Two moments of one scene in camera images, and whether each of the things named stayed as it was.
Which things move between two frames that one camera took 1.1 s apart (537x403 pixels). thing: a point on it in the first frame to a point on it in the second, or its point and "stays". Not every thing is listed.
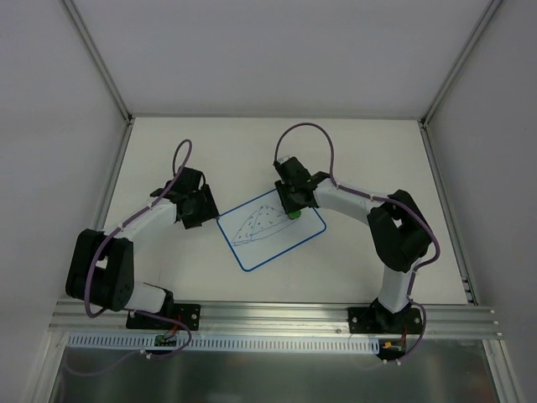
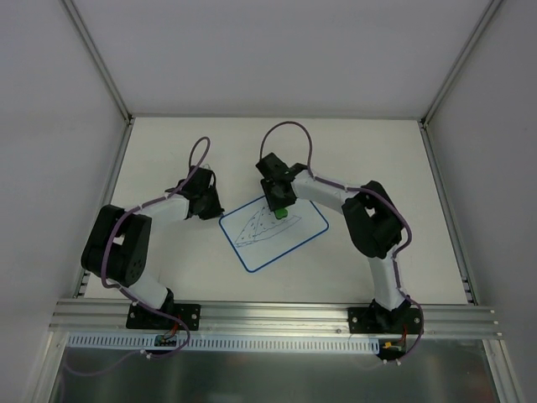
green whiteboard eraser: (294, 215) to (281, 213)
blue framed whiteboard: (261, 229) stays
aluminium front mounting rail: (76, 319) stays
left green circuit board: (160, 340) stays
